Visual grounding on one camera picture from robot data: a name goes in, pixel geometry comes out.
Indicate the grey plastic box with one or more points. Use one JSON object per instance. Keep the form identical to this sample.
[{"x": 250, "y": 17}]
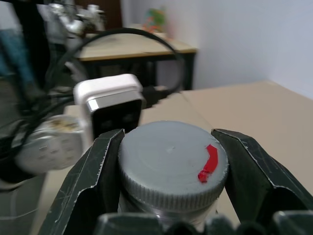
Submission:
[{"x": 19, "y": 203}]

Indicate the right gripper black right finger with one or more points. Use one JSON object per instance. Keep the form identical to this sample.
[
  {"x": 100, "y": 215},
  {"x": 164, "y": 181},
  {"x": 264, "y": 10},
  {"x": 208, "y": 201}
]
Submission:
[{"x": 254, "y": 181}]

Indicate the grey ribbed jar lid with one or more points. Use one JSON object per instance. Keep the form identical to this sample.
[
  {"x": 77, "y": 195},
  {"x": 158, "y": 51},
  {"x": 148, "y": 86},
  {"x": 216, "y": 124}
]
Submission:
[{"x": 171, "y": 166}]

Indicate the wooden table with black legs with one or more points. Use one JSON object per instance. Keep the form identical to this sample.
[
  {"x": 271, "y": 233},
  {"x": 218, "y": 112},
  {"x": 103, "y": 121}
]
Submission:
[{"x": 127, "y": 50}]

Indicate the silver robot body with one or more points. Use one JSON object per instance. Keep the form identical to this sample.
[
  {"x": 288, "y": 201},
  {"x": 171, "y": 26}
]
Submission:
[{"x": 73, "y": 24}]

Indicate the clear plastic jar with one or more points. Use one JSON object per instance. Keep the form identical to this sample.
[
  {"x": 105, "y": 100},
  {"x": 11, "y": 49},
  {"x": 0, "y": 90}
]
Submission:
[{"x": 137, "y": 208}]

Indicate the white depth camera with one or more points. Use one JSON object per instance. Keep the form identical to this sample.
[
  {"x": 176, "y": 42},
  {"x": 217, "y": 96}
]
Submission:
[{"x": 107, "y": 98}]

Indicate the colourful toy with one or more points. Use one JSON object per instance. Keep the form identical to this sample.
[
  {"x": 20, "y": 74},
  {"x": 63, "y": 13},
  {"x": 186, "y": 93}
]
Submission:
[{"x": 155, "y": 19}]

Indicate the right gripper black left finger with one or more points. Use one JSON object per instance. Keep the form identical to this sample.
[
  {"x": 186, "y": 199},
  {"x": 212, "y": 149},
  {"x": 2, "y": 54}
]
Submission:
[{"x": 80, "y": 186}]

